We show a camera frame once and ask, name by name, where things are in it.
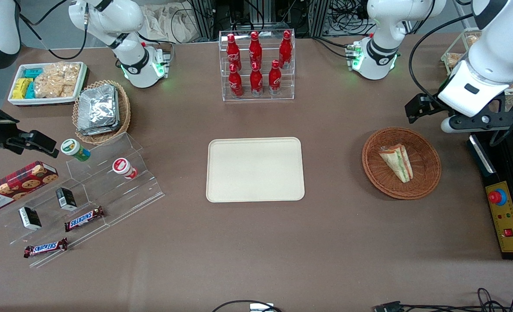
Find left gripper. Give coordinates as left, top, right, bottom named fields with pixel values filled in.
left=405, top=71, right=513, bottom=131

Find triangle sandwich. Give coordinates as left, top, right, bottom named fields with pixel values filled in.
left=378, top=144, right=414, bottom=183

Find round brown wicker basket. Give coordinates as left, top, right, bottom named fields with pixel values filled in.
left=362, top=127, right=442, bottom=200

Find white rectangular snack tray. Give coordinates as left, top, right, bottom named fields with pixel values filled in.
left=7, top=62, right=88, bottom=106

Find oval light wicker basket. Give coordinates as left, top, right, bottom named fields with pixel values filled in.
left=72, top=80, right=131, bottom=145

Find beige plastic tray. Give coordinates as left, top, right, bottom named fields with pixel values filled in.
left=206, top=137, right=305, bottom=203

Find green yogurt cup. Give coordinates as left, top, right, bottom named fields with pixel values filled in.
left=60, top=138, right=91, bottom=162

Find red tartan cookie box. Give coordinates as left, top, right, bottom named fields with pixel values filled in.
left=0, top=161, right=59, bottom=214

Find yellow snack pack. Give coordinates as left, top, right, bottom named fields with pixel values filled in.
left=12, top=78, right=33, bottom=100

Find small black carton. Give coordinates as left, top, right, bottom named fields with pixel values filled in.
left=56, top=187, right=78, bottom=211
left=19, top=206, right=42, bottom=231

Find clear bag of crackers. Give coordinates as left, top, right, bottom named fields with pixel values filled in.
left=34, top=62, right=82, bottom=99

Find silver foil wrapped packets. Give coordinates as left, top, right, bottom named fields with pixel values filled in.
left=77, top=84, right=121, bottom=136

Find Snickers chocolate bar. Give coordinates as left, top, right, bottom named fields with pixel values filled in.
left=64, top=206, right=106, bottom=232
left=23, top=237, right=69, bottom=259

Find clear acrylic stepped stand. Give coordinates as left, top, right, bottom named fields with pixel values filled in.
left=65, top=132, right=166, bottom=228
left=0, top=171, right=111, bottom=269

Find red strawberry yogurt cup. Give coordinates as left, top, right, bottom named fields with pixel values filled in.
left=112, top=158, right=138, bottom=180

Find black appliance housing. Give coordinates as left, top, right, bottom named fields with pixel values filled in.
left=468, top=119, right=513, bottom=260

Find yellow emergency stop control box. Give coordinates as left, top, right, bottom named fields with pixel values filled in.
left=485, top=181, right=513, bottom=253

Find red cola bottle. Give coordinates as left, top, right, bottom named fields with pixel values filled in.
left=249, top=31, right=263, bottom=68
left=250, top=62, right=264, bottom=97
left=279, top=30, right=293, bottom=68
left=226, top=33, right=241, bottom=71
left=229, top=64, right=243, bottom=98
left=268, top=60, right=282, bottom=95

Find clear acrylic bottle rack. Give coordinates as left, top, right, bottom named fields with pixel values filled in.
left=219, top=29, right=296, bottom=102

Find beige cloth bag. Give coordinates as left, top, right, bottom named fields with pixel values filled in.
left=141, top=3, right=197, bottom=44

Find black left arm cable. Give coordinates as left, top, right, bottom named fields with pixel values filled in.
left=407, top=12, right=513, bottom=147

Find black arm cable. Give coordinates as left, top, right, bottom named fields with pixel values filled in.
left=407, top=12, right=513, bottom=147
left=18, top=0, right=88, bottom=61

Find white wire rack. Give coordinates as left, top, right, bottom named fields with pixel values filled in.
left=441, top=27, right=513, bottom=101

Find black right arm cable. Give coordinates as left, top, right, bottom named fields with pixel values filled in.
left=18, top=0, right=88, bottom=61

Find black cable heap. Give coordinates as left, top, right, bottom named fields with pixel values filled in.
left=329, top=0, right=376, bottom=36

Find aluminium frame profile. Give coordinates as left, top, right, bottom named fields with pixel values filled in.
left=190, top=0, right=216, bottom=40
left=307, top=0, right=331, bottom=38

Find black tangled cables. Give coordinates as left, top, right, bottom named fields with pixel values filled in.
left=402, top=287, right=513, bottom=312

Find black cable plug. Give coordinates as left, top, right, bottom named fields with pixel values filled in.
left=373, top=301, right=405, bottom=312

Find black table cable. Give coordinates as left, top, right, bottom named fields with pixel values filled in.
left=212, top=299, right=283, bottom=312

